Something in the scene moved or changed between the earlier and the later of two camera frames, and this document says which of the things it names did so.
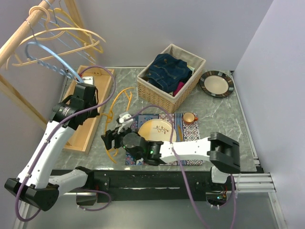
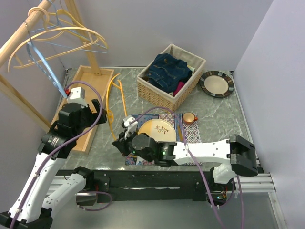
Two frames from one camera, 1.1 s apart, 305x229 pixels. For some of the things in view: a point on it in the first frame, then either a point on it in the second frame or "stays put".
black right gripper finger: x=107 y=139 → x=121 y=146
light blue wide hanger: x=73 y=77 → x=40 y=62
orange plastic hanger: x=109 y=112 → x=110 y=113
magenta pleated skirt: x=179 y=86 stays put
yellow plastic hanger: x=64 y=19 → x=62 y=11
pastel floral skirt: x=191 y=68 stays put
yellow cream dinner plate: x=158 y=130 stays put
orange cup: x=189 y=118 stays put
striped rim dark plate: x=216 y=84 stays put
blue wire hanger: x=89 y=57 → x=67 y=28
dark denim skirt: x=167 y=71 stays put
